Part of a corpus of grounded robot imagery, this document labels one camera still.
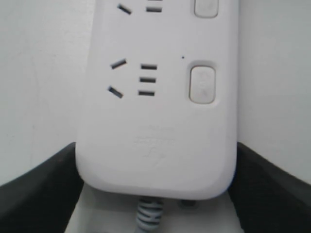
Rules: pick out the white five-outlet power strip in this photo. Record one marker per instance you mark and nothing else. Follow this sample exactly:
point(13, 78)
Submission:
point(159, 110)

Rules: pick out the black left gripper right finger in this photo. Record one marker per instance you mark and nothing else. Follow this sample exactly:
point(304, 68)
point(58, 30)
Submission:
point(268, 199)

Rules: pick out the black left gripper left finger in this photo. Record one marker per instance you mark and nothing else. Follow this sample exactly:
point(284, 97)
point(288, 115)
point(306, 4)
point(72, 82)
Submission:
point(43, 199)

